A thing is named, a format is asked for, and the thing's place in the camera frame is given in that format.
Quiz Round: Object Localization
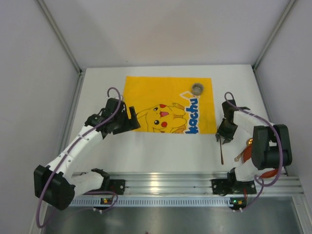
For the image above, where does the copper fork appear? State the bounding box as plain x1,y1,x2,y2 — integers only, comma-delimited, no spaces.
219,138,224,165

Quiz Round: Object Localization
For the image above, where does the red plate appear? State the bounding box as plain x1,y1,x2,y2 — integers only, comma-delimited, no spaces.
243,145,278,178

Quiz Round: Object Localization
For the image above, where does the yellow Pikachu placemat cloth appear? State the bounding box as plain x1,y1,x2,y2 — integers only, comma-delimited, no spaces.
123,76,217,134

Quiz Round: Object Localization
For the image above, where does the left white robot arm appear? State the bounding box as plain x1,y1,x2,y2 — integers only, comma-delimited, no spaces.
34,98,140,211

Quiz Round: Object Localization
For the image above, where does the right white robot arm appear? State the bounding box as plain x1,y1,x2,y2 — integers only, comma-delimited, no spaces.
215,99,293,187

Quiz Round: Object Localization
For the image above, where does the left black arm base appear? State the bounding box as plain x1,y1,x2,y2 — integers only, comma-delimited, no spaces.
85,179,126,195

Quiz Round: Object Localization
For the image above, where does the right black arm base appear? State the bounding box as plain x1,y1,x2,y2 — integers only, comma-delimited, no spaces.
211,178,257,196

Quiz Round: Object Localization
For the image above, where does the gold spoon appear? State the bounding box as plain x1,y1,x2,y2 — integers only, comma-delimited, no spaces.
234,138,253,162

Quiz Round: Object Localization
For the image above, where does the aluminium mounting rail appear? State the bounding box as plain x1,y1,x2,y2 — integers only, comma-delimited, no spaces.
39,172,305,195

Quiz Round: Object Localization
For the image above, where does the perforated cable tray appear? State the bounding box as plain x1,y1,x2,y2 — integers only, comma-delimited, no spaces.
69,196,246,207

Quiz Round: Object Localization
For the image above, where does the right aluminium frame post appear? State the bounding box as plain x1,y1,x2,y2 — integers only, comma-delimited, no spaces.
252,0,299,73

